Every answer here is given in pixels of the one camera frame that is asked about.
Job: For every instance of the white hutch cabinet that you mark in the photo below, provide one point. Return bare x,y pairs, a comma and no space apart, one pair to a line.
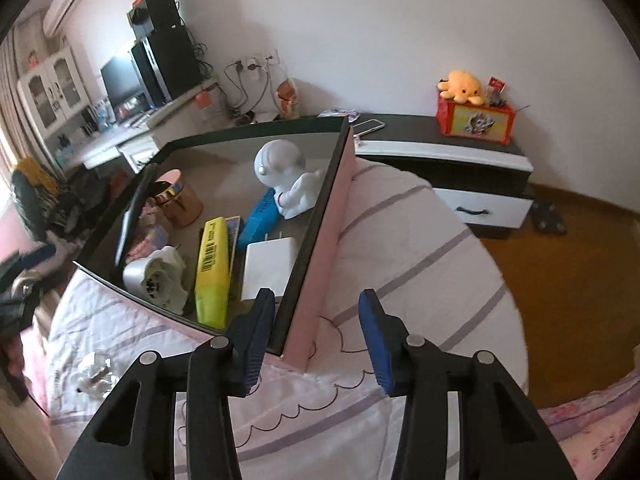
50,85

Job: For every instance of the white charger block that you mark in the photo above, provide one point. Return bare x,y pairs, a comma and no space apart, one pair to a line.
267,270

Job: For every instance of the white wall outlet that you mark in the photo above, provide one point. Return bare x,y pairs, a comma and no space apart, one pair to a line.
260,60

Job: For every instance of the chair draped with clothes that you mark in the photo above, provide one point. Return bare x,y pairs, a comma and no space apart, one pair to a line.
30,185

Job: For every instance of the pink storage box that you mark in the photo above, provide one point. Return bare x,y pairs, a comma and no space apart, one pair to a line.
325,270

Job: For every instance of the yellow highlighter pack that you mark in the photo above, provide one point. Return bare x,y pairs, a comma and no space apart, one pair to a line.
212,280

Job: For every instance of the blue plastic case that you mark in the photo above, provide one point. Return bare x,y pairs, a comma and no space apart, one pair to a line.
260,217

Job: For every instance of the white travel plug adapter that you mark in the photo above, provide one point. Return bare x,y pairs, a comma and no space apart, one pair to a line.
160,280

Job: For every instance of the pink doll figure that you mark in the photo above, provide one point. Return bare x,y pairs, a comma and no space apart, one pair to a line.
33,59

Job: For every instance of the red toy box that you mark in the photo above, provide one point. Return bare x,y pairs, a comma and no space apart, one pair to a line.
475,120

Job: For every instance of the small red package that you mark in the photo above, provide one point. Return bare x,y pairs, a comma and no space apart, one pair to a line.
496,85

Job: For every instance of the black computer monitor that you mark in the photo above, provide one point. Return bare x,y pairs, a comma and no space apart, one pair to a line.
120,80

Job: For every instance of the beige curtain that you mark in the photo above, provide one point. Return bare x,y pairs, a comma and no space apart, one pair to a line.
12,100

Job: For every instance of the pink bedding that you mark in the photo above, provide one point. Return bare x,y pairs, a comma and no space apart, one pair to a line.
590,435

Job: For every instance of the white smartphone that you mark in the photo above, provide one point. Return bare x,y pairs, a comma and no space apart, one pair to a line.
370,126

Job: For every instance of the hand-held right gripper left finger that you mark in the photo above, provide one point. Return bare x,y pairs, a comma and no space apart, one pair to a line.
252,345

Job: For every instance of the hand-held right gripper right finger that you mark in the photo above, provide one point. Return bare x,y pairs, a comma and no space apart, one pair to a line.
377,355

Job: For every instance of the yellow octopus plush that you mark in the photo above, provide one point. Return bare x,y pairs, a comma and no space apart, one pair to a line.
462,85

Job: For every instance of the crumpled printed wrapper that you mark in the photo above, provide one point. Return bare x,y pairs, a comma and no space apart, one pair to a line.
342,112

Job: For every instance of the black bathroom scale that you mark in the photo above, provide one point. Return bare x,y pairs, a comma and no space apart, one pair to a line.
547,220

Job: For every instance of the long black hair clip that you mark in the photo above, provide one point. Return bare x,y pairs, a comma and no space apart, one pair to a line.
131,215

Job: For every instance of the white crumpled object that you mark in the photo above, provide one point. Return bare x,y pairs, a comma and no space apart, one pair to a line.
95,370

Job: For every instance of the black computer tower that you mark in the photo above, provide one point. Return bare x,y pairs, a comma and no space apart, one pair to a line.
170,65

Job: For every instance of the dark hair dryer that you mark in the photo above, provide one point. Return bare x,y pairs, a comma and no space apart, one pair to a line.
245,119

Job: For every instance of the blue white carton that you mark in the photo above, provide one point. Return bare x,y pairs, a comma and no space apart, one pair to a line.
102,110

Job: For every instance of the black white low cabinet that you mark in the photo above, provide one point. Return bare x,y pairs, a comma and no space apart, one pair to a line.
425,132

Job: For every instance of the orange cap bottle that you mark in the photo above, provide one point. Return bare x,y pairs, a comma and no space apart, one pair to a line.
204,100

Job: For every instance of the orange snack bag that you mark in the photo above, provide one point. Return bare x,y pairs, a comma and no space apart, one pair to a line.
287,100

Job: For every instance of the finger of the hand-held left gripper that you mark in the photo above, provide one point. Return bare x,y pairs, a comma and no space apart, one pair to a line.
39,253

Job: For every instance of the white desk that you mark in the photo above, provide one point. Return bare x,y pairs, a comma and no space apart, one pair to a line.
100,145

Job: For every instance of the white astronaut figurine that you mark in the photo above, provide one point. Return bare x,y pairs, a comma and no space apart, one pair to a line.
280,160

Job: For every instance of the small purple box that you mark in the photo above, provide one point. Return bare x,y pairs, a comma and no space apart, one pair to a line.
234,237

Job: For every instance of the white striped quilted tablecloth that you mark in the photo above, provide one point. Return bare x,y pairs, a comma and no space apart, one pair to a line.
425,260

